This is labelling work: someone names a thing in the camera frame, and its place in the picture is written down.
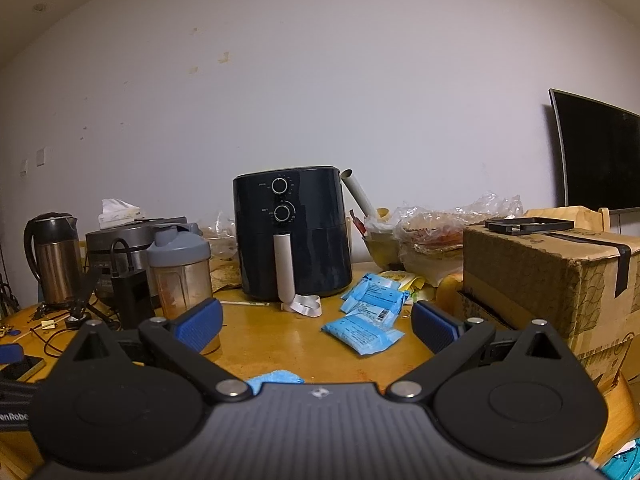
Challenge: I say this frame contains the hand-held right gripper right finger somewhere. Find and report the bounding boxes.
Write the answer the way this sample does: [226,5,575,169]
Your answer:
[385,300,581,403]

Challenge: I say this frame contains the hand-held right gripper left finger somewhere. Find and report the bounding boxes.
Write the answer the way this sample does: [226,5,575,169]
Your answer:
[59,297,253,403]

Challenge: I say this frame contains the grey bottle lid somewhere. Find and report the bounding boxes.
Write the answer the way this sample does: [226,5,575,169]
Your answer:
[146,223,215,321]

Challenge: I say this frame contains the blue microfiber cloth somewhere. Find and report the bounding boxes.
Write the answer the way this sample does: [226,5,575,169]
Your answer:
[245,370,305,396]

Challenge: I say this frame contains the black smartphone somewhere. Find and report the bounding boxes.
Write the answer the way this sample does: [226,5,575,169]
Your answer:
[0,355,46,382]

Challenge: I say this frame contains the yellow round fruit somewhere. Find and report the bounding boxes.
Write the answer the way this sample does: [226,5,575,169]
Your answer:
[437,270,466,306]

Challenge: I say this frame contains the yellow packets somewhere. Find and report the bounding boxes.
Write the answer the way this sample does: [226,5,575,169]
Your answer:
[382,270,426,303]

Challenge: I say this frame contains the plastic bag of brown flakes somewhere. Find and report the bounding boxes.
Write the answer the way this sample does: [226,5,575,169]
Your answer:
[202,210,241,291]

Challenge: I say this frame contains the blue wipe packet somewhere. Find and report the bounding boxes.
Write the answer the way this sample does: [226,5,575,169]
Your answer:
[341,292,398,330]
[350,273,403,307]
[321,312,405,357]

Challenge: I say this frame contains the black power bank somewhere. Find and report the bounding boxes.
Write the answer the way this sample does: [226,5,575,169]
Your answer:
[111,270,153,330]

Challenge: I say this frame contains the clear plastic food bag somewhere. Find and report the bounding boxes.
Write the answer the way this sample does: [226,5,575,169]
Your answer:
[395,192,523,286]

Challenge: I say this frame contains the white elastic band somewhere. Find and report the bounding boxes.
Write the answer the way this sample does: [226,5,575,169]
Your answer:
[281,294,322,318]

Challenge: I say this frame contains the grey rice cooker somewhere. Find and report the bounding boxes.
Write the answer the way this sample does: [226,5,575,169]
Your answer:
[85,217,203,301]

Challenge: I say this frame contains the taped cardboard box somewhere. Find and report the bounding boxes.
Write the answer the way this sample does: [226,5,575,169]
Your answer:
[462,217,640,386]

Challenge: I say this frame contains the white tissue pack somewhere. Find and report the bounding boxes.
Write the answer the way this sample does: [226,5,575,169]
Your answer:
[97,199,146,228]

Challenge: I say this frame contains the black air fryer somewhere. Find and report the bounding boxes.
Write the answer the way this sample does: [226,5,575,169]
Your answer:
[232,166,354,303]

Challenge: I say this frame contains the steel electric kettle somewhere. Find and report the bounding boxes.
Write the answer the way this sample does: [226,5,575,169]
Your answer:
[24,212,83,307]

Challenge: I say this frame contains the white rolled paper tube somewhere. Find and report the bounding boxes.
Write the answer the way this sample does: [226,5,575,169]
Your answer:
[340,168,376,221]

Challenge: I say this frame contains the wooden chair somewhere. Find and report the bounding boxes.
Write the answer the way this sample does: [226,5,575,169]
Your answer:
[525,205,612,233]

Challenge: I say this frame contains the teal printed packet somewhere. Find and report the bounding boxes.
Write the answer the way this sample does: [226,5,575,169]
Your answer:
[600,437,640,480]

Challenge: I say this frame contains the black flat television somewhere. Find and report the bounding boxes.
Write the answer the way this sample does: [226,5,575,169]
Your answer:
[548,88,640,213]

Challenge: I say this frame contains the black looped cable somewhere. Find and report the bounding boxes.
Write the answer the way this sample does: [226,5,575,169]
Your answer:
[109,238,135,277]

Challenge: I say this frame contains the black rectangular frame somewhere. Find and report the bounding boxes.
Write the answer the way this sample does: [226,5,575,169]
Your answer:
[484,216,576,235]

